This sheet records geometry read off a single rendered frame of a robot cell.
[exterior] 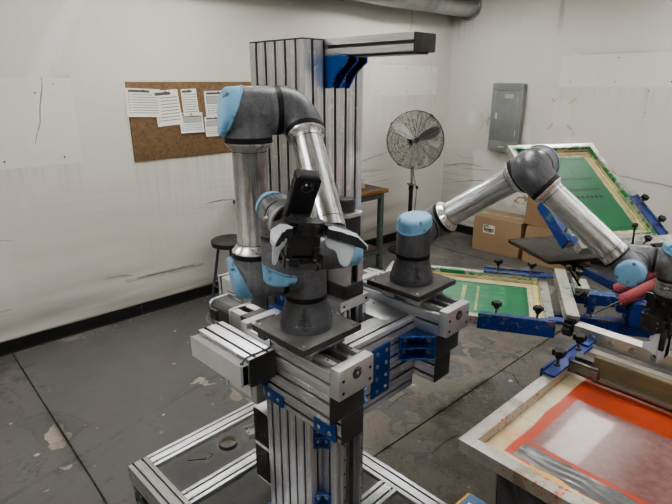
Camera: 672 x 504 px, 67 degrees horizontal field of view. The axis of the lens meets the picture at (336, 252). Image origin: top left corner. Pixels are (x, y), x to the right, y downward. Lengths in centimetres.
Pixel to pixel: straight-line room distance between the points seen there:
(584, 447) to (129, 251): 376
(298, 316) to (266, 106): 55
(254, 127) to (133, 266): 349
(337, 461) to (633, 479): 92
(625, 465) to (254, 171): 122
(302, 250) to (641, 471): 112
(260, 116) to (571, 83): 529
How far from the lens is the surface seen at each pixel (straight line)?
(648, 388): 189
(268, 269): 107
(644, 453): 171
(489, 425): 159
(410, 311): 177
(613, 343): 216
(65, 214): 437
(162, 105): 454
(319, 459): 201
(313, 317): 140
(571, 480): 153
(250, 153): 126
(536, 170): 157
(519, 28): 663
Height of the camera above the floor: 191
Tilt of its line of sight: 18 degrees down
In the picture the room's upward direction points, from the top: straight up
